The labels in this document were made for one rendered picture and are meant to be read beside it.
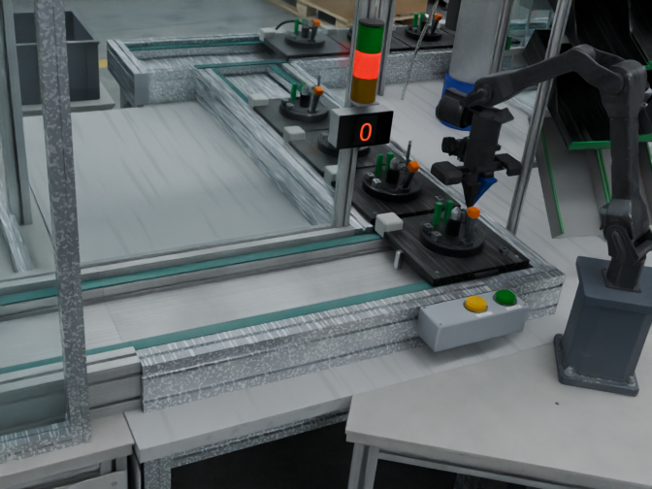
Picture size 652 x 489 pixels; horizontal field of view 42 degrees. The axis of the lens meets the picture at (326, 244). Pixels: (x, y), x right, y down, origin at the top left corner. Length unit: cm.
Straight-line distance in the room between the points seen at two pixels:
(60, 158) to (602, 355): 102
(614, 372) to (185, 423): 79
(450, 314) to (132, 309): 59
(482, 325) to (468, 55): 120
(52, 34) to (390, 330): 84
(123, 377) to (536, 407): 73
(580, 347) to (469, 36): 125
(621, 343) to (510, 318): 21
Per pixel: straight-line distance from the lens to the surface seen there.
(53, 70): 111
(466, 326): 160
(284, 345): 151
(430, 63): 310
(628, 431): 162
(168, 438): 143
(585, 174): 197
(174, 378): 145
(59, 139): 114
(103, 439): 144
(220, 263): 169
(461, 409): 155
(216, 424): 145
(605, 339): 163
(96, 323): 159
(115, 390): 144
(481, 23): 261
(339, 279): 173
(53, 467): 142
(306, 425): 155
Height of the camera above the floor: 184
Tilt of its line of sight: 30 degrees down
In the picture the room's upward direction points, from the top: 6 degrees clockwise
